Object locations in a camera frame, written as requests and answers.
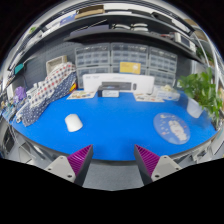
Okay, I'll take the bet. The long white keyboard box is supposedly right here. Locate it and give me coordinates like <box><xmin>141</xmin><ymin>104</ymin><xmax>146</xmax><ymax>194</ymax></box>
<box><xmin>82</xmin><ymin>73</ymin><xmax>156</xmax><ymax>95</ymax></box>

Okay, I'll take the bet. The round blue printed mouse pad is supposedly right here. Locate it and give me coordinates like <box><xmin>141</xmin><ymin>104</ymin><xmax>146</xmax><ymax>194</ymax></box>
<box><xmin>153</xmin><ymin>112</ymin><xmax>191</xmax><ymax>145</ymax></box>

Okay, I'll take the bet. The grey plastic drawer cabinet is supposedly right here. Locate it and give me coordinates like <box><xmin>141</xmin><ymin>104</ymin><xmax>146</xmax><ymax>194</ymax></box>
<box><xmin>74</xmin><ymin>43</ymin><xmax>111</xmax><ymax>89</ymax></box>
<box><xmin>147</xmin><ymin>46</ymin><xmax>179</xmax><ymax>88</ymax></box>
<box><xmin>110</xmin><ymin>42</ymin><xmax>150</xmax><ymax>76</ymax></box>

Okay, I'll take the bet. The purple plush toy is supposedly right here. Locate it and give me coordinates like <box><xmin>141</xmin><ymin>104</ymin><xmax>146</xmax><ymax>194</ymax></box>
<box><xmin>13</xmin><ymin>85</ymin><xmax>27</xmax><ymax>101</ymax></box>

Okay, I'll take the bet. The white computer mouse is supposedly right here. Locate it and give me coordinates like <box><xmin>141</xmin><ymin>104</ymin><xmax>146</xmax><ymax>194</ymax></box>
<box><xmin>64</xmin><ymin>113</ymin><xmax>84</xmax><ymax>133</ymax></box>

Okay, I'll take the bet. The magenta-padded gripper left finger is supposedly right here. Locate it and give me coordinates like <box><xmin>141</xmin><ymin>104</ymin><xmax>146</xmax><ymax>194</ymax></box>
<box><xmin>44</xmin><ymin>144</ymin><xmax>94</xmax><ymax>187</ymax></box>

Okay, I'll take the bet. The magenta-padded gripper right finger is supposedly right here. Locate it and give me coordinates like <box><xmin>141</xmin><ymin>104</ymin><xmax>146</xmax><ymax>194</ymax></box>
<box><xmin>134</xmin><ymin>144</ymin><xmax>184</xmax><ymax>186</ymax></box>

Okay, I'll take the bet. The white woven basket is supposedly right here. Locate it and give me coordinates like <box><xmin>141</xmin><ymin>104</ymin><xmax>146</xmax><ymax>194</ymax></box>
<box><xmin>45</xmin><ymin>55</ymin><xmax>69</xmax><ymax>75</ymax></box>

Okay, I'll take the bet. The green plant in white pot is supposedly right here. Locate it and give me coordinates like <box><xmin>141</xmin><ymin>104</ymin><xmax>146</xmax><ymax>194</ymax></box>
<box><xmin>177</xmin><ymin>68</ymin><xmax>224</xmax><ymax>129</ymax></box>

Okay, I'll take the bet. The small black box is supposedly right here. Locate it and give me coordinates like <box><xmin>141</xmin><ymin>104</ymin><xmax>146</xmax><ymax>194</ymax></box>
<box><xmin>97</xmin><ymin>85</ymin><xmax>120</xmax><ymax>98</ymax></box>

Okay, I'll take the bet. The yellow card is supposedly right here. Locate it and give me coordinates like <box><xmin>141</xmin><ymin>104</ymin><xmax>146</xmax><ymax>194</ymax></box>
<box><xmin>119</xmin><ymin>61</ymin><xmax>142</xmax><ymax>75</ymax></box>

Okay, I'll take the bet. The illustrated picture card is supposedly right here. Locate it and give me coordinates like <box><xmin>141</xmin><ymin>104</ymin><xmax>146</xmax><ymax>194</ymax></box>
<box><xmin>66</xmin><ymin>89</ymin><xmax>98</xmax><ymax>101</ymax></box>
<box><xmin>133</xmin><ymin>92</ymin><xmax>165</xmax><ymax>103</ymax></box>

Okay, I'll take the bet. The clear plastic box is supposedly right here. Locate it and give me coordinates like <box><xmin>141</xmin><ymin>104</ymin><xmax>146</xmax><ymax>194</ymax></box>
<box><xmin>156</xmin><ymin>84</ymin><xmax>181</xmax><ymax>102</ymax></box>

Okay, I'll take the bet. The checkered and dotted cloth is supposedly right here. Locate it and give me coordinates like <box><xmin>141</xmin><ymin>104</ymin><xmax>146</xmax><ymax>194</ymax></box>
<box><xmin>21</xmin><ymin>62</ymin><xmax>78</xmax><ymax>128</ymax></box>

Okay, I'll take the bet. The dark wall shelf unit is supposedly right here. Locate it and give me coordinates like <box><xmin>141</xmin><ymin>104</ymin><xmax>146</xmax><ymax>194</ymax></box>
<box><xmin>6</xmin><ymin>1</ymin><xmax>214</xmax><ymax>68</ymax></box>

